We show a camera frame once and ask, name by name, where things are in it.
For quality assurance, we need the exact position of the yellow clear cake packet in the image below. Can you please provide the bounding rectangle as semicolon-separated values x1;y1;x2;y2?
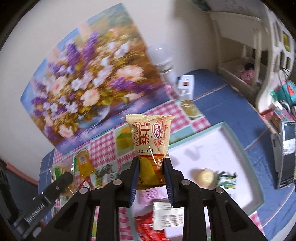
73;152;94;186

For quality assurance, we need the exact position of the green mung bean biscuit packet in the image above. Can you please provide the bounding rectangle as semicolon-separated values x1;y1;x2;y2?
217;172;237;189

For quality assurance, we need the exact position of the yellow jelly cup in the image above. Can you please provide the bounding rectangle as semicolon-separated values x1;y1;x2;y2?
196;169;215;188

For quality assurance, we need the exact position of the white green cracker packet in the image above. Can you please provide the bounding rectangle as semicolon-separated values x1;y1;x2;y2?
95;172;119;188

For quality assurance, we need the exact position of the red flower snack packet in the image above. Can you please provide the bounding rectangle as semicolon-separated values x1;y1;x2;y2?
135;211;169;241

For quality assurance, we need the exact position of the purple swiss roll packet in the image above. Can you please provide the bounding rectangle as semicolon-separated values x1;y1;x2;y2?
132;186;169;215

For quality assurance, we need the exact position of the beige swiss roll packet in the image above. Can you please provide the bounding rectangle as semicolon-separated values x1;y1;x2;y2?
125;114;175;190

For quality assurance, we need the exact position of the red white milk biscuit packet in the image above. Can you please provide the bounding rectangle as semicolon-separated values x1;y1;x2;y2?
78;176;94;191

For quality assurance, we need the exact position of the white snack packet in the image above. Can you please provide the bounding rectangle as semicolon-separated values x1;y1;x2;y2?
152;202;184;230

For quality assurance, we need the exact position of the white teal-rimmed tray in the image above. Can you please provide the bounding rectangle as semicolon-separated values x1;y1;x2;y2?
129;121;265;241

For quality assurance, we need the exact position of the cluttered basket of items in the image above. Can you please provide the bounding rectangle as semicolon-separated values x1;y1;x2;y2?
269;67;295;189

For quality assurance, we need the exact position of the checkered picture tablecloth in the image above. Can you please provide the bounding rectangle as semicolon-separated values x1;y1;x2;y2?
41;69;295;240

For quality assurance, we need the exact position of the flower painting canvas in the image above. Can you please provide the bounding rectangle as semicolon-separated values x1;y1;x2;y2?
21;4;169;154

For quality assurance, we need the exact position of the white shelf unit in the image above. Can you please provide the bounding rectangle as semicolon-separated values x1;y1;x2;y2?
210;6;295;113

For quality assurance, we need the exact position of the white bulb socket lamp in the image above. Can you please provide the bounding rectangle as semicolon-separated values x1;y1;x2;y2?
146;44;195;101

